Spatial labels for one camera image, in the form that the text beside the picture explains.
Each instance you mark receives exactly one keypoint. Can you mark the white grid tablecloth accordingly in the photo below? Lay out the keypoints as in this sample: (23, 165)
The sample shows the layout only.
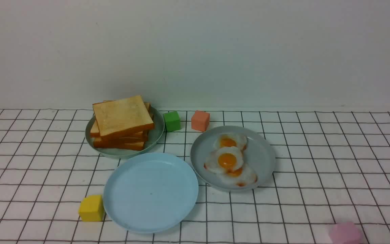
(331, 167)

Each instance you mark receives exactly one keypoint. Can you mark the orange foam cube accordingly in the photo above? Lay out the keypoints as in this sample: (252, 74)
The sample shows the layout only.
(200, 121)

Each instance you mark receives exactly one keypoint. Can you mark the grey-green egg plate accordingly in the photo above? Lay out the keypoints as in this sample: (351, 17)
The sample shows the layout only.
(259, 154)

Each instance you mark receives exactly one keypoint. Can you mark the toast slice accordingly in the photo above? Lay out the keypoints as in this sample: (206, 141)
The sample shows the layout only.
(94, 132)
(135, 146)
(122, 117)
(125, 139)

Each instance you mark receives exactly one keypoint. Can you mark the light blue empty plate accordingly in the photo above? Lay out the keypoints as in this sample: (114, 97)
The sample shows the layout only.
(150, 193)

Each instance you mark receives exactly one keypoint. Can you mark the pink foam cube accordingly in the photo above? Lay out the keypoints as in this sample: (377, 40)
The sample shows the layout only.
(345, 233)

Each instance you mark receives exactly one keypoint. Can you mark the green foam cube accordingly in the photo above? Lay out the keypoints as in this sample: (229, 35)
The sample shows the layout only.
(172, 121)

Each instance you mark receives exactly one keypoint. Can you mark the green plate with toast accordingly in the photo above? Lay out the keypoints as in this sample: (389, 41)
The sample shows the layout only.
(153, 138)

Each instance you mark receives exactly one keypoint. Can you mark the yellow foam cube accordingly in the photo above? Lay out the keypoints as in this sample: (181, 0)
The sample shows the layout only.
(92, 208)

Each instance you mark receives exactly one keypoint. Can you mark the fried egg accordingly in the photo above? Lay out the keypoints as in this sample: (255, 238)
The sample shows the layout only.
(231, 140)
(240, 178)
(224, 160)

